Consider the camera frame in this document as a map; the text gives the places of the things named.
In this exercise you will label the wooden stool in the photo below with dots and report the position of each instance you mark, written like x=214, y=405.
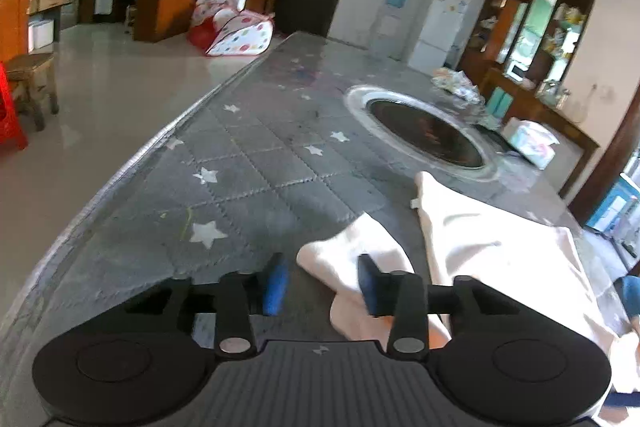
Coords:
x=30, y=64

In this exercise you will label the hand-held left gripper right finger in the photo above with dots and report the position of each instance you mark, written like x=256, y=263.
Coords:
x=369, y=288

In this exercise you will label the dark wooden display cabinet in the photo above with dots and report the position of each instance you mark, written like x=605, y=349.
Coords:
x=550, y=117

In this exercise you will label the grey star tablecloth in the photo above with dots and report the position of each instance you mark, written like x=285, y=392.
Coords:
x=200, y=187

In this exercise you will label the white storage box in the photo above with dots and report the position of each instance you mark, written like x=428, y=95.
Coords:
x=40, y=34

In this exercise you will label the crumpled plastic bag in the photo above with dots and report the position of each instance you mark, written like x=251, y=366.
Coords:
x=457, y=84

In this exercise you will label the teal box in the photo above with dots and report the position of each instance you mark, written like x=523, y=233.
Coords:
x=500, y=102

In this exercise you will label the tissue pack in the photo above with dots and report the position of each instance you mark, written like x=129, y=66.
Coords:
x=530, y=142

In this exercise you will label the black remote control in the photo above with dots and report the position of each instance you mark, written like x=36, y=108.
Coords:
x=492, y=138

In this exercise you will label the polka-dot play tent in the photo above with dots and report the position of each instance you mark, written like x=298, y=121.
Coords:
x=240, y=37

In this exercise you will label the white refrigerator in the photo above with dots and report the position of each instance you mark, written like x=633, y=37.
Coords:
x=440, y=27

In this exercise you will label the round built-in cooktop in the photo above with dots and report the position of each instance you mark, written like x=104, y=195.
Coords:
x=425, y=132

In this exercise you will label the red plastic stool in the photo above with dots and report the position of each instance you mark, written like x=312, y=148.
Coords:
x=10, y=122

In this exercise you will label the blue cabinet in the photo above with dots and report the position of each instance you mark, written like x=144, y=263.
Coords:
x=615, y=207

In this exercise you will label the cream garment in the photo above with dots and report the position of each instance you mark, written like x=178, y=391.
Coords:
x=475, y=247

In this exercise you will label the water dispenser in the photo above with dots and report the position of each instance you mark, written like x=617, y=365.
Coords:
x=387, y=27

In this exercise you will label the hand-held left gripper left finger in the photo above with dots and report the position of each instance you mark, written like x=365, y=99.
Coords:
x=274, y=288

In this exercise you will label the dark wooden door frame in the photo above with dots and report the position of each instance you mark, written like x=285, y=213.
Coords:
x=607, y=167

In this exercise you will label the blue sofa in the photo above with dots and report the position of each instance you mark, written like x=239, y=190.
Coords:
x=632, y=297

